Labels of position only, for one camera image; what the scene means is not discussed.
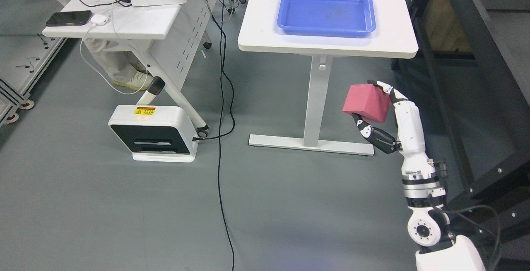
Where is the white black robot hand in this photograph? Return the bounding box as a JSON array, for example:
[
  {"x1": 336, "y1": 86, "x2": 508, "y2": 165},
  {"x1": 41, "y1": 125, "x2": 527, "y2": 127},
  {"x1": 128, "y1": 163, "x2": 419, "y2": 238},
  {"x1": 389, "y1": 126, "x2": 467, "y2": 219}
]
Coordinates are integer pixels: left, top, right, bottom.
[{"x1": 350, "y1": 80, "x2": 435, "y2": 180}]

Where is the pink foam block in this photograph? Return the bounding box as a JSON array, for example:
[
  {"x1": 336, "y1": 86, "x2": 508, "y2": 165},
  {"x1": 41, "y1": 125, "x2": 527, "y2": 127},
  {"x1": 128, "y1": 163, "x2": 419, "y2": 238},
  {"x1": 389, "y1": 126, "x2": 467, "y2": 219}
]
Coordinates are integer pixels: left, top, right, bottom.
[{"x1": 342, "y1": 83, "x2": 391, "y2": 123}]

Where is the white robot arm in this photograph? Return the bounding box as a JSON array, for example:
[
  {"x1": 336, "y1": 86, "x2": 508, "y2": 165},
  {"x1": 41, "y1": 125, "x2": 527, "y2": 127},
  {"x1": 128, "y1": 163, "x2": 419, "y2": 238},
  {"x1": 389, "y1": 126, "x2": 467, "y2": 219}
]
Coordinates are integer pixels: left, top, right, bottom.
[{"x1": 402, "y1": 158, "x2": 496, "y2": 271}]

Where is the black metal shelf left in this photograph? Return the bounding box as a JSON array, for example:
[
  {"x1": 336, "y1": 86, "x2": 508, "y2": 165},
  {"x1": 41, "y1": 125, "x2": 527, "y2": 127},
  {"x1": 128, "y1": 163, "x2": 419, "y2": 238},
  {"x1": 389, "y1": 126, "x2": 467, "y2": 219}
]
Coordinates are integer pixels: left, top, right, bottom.
[{"x1": 393, "y1": 0, "x2": 530, "y2": 248}]

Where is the blue plastic tray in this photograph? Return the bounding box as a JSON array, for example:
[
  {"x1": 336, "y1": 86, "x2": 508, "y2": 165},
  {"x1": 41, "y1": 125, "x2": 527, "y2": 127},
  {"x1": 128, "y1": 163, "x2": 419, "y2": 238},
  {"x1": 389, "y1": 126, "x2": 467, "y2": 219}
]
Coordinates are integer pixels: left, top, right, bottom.
[{"x1": 277, "y1": 0, "x2": 377, "y2": 38}]

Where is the white table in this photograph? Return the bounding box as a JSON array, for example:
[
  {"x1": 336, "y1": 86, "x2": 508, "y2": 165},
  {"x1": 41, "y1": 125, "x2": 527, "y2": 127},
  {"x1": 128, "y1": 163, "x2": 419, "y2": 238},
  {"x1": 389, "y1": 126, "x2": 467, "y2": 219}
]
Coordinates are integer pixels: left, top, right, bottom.
[{"x1": 237, "y1": 0, "x2": 419, "y2": 156}]

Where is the white floor device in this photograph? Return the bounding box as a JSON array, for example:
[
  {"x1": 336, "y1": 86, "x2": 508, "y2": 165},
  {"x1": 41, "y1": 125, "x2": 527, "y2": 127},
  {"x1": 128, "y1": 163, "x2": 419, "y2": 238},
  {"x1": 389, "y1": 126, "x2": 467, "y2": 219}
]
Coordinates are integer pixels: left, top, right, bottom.
[{"x1": 108, "y1": 77, "x2": 198, "y2": 163}]

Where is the white folding desk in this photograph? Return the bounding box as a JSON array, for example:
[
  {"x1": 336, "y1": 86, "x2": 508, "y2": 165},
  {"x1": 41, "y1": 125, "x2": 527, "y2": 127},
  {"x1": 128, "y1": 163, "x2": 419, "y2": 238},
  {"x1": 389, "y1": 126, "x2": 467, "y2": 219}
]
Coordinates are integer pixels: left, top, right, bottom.
[{"x1": 43, "y1": 0, "x2": 217, "y2": 137}]

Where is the black smartphone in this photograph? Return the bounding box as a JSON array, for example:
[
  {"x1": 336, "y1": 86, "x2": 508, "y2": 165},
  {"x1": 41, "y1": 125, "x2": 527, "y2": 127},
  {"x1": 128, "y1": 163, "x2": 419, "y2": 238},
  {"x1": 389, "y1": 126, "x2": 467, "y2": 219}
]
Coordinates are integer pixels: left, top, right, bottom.
[{"x1": 45, "y1": 10, "x2": 93, "y2": 26}]

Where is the black power cable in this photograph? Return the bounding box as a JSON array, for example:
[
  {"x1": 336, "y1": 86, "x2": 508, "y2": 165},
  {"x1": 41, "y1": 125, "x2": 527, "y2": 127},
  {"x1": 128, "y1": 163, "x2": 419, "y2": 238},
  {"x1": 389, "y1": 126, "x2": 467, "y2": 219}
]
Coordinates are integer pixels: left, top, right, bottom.
[{"x1": 166, "y1": 0, "x2": 236, "y2": 271}]

